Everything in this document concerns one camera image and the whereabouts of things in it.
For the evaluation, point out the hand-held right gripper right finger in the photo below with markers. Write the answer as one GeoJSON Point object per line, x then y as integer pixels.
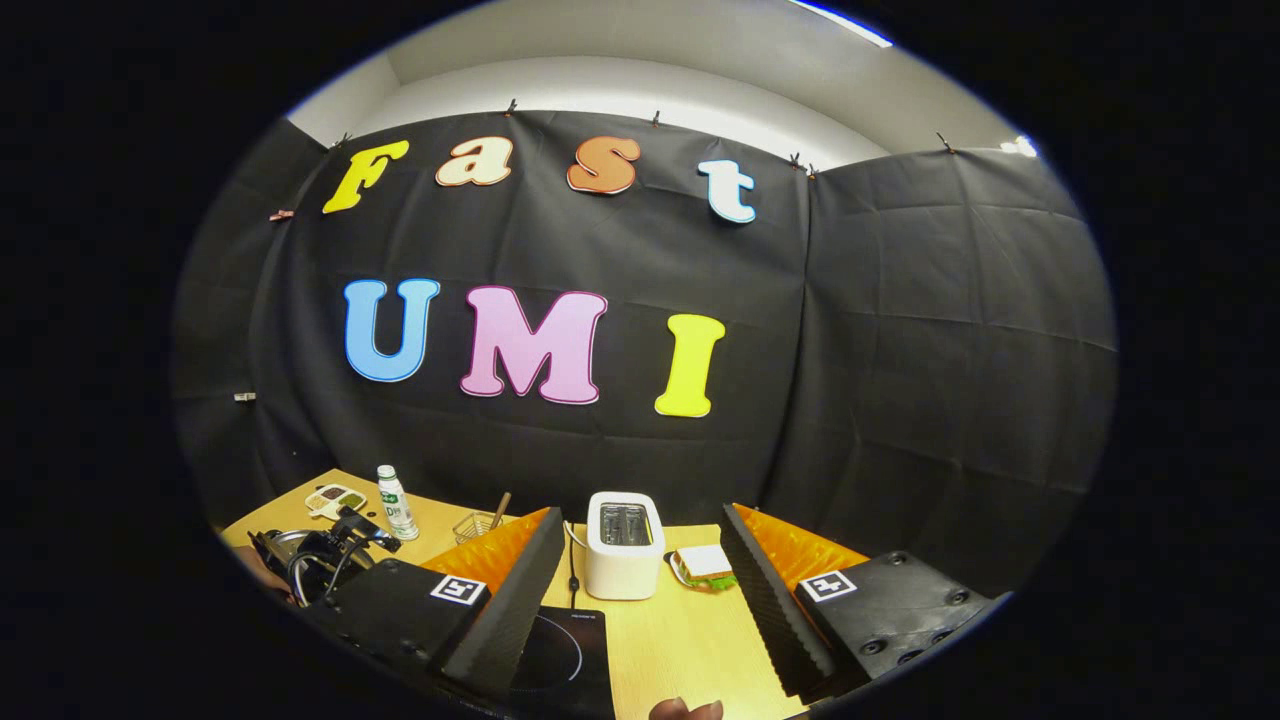
{"type": "Point", "coordinates": [765, 610]}

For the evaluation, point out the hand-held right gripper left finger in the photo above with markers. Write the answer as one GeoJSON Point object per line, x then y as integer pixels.
{"type": "Point", "coordinates": [510, 610]}

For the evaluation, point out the black induction cooktop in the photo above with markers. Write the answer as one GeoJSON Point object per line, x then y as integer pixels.
{"type": "Point", "coordinates": [570, 665]}

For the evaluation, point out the white divided bean dish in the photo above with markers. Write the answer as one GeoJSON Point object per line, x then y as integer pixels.
{"type": "Point", "coordinates": [335, 498]}

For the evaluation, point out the white drink bottle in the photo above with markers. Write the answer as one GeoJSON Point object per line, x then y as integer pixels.
{"type": "Point", "coordinates": [397, 505]}

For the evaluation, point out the toy sandwich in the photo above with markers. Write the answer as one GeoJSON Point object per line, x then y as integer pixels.
{"type": "Point", "coordinates": [705, 565]}

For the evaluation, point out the white toaster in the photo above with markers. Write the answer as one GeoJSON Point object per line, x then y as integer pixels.
{"type": "Point", "coordinates": [622, 565]}

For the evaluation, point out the black backdrop cloth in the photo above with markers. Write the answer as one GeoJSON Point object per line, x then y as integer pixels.
{"type": "Point", "coordinates": [900, 340]}

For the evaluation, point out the small ceiling light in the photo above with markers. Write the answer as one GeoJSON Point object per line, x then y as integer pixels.
{"type": "Point", "coordinates": [1022, 147]}

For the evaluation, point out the long ceiling light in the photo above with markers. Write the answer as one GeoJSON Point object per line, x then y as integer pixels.
{"type": "Point", "coordinates": [845, 22]}

